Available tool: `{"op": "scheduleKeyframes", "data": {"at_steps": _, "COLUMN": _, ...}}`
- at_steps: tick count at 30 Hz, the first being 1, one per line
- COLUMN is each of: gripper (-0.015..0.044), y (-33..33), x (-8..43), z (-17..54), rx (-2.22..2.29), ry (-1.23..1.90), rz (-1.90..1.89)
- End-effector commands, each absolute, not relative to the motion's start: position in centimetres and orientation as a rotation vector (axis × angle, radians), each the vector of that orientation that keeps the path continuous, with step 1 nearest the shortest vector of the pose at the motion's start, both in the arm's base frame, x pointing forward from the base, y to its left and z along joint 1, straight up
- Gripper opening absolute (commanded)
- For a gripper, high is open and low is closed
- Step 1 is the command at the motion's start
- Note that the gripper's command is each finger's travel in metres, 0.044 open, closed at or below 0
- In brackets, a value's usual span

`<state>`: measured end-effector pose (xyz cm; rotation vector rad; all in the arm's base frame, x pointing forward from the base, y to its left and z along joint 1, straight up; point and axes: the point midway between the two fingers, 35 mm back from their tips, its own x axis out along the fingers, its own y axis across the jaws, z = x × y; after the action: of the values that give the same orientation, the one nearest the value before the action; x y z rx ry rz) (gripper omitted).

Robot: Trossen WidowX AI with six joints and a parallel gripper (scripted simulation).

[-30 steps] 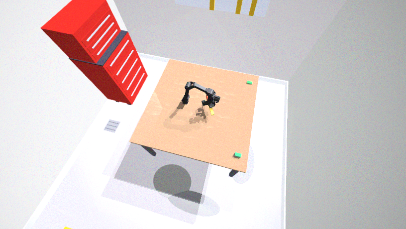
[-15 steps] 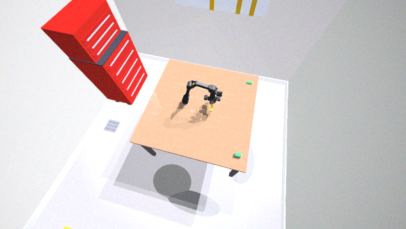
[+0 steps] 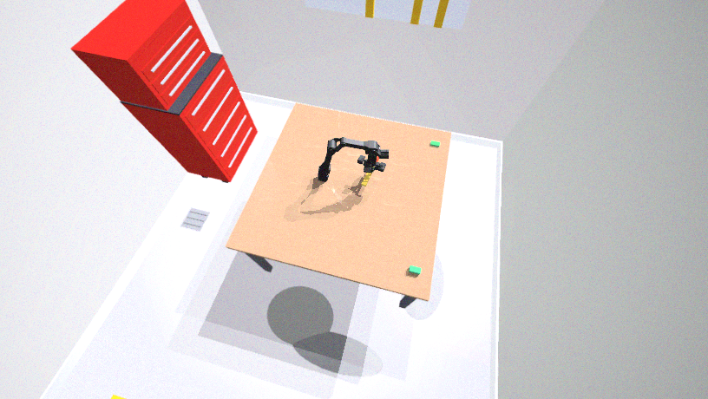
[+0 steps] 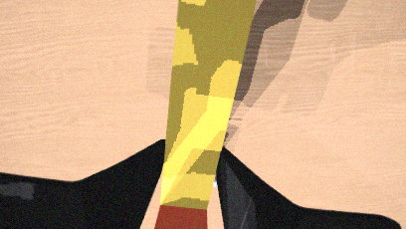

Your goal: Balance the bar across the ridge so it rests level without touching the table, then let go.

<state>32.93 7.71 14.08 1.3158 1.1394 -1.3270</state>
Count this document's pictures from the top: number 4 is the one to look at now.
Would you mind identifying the yellow bar with red cube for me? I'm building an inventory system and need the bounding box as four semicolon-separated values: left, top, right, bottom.
154;0;257;229

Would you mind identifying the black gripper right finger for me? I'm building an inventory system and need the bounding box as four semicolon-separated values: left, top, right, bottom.
216;147;402;229

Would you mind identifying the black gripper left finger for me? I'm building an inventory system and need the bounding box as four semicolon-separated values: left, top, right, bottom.
0;139;165;229

